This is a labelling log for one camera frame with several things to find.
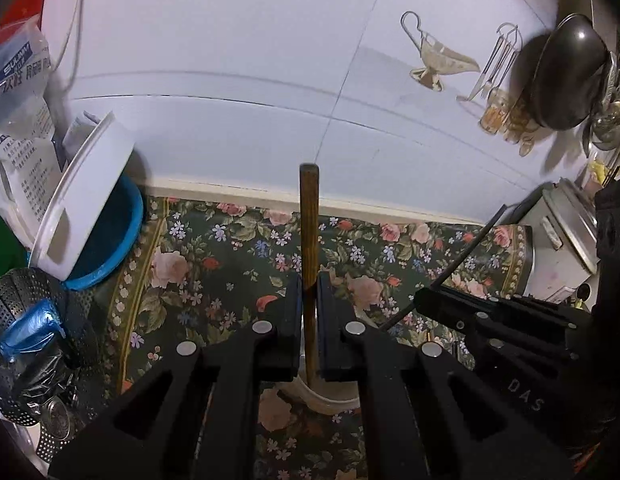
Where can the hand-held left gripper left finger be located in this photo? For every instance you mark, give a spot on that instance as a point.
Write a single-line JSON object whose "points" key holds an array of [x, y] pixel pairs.
{"points": [[293, 340]]}

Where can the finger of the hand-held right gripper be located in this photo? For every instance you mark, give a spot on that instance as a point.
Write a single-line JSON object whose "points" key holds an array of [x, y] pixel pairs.
{"points": [[540, 380], [515, 317]]}

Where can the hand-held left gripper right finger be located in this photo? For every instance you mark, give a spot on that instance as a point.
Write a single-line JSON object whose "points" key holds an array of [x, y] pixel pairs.
{"points": [[326, 340]]}

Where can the white ceramic utensil holder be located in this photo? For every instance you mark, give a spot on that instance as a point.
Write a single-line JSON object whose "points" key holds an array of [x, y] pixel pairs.
{"points": [[335, 406]]}

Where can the black chopstick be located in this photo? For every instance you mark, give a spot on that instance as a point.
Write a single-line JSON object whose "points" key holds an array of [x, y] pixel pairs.
{"points": [[470, 250]]}

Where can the white rice cooker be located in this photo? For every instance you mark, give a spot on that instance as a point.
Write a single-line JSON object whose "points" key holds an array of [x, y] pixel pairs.
{"points": [[550, 245]]}

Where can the floral tablecloth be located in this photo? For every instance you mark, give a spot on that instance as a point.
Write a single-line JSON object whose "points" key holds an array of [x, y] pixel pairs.
{"points": [[214, 270]]}

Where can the hanging steel ladle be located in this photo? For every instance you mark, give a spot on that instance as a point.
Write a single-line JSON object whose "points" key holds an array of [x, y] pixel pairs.
{"points": [[607, 122]]}

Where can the glass jar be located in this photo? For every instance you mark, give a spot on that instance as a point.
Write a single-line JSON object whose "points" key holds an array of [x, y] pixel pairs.
{"points": [[522, 122], [496, 112]]}

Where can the blue plastic basin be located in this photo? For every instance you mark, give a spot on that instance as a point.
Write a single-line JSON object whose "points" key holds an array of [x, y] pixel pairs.
{"points": [[122, 230]]}

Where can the black wok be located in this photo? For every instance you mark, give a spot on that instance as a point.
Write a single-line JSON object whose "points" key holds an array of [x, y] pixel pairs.
{"points": [[570, 70]]}

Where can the round steel strainer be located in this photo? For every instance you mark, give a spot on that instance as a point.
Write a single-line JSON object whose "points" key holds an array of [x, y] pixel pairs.
{"points": [[55, 419]]}

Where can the white plastic tub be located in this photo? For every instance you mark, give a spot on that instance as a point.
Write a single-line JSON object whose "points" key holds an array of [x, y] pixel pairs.
{"points": [[84, 200]]}

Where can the black plastic bag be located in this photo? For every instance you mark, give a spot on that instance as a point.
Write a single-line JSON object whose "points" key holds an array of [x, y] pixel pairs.
{"points": [[42, 380]]}

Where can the blue plastic bag roll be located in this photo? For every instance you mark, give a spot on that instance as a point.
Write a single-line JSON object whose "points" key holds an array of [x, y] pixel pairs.
{"points": [[32, 330]]}

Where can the steel steamer basket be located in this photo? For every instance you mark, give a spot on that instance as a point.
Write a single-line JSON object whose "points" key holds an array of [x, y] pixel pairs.
{"points": [[19, 285]]}

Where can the green container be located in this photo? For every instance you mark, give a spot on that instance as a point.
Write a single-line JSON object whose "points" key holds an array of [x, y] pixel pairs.
{"points": [[4, 245]]}

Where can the printed clear plastic bag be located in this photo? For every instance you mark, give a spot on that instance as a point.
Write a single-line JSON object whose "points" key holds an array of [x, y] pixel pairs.
{"points": [[19, 110]]}

